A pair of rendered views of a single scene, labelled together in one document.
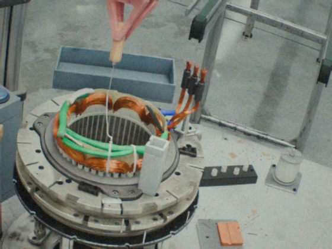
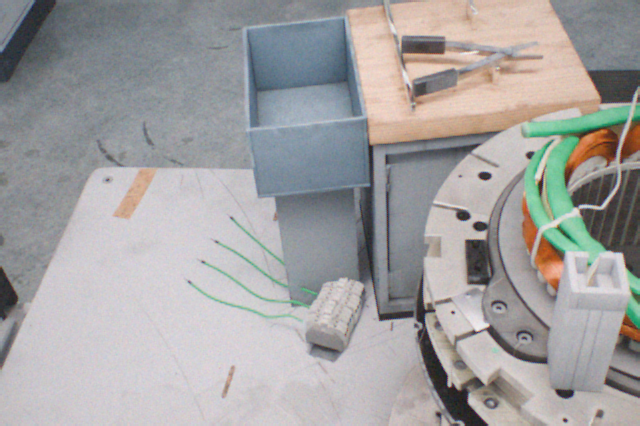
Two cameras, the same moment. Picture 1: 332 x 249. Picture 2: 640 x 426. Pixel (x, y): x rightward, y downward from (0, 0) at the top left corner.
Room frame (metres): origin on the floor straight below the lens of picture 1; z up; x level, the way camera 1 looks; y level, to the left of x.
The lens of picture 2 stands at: (0.71, -0.26, 1.52)
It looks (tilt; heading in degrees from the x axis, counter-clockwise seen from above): 45 degrees down; 89
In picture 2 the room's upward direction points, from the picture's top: 6 degrees counter-clockwise
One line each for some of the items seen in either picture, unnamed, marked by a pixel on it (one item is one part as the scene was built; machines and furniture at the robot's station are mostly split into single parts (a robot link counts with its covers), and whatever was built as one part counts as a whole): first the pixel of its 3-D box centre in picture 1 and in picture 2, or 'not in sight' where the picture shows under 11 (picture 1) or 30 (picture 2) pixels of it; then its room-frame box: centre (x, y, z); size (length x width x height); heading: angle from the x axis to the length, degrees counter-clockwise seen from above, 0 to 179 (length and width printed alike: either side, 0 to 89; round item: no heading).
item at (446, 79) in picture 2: not in sight; (434, 82); (0.84, 0.31, 1.09); 0.04 x 0.01 x 0.02; 14
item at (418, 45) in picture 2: not in sight; (423, 44); (0.84, 0.37, 1.09); 0.04 x 0.01 x 0.02; 164
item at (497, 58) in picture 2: not in sight; (483, 64); (0.88, 0.33, 1.09); 0.06 x 0.01 x 0.01; 24
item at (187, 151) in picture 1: (187, 150); not in sight; (0.97, -0.04, 1.10); 0.03 x 0.02 x 0.01; 100
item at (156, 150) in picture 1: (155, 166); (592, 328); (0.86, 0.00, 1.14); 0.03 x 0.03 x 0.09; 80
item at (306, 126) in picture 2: not in sight; (312, 178); (0.73, 0.39, 0.92); 0.17 x 0.11 x 0.28; 89
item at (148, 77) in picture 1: (105, 121); not in sight; (1.26, 0.13, 0.92); 0.25 x 0.11 x 0.28; 97
